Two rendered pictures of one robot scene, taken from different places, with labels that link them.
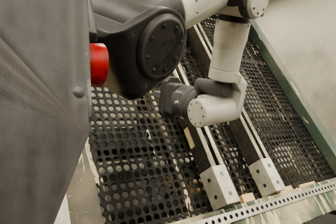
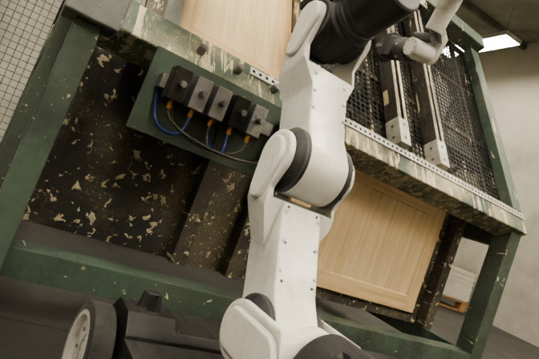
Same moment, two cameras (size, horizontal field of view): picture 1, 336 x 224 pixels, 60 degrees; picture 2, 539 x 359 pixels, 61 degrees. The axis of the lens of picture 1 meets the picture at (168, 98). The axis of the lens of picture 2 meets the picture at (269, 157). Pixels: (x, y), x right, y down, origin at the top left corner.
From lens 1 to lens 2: 1.14 m
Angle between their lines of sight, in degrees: 7
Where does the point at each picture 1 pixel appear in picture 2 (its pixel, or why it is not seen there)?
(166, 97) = (387, 44)
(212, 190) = (392, 132)
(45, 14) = not seen: outside the picture
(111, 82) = not seen: outside the picture
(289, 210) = (446, 183)
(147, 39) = not seen: outside the picture
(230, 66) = (441, 21)
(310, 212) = (464, 197)
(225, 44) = (443, 6)
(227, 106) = (430, 49)
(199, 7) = not seen: outside the picture
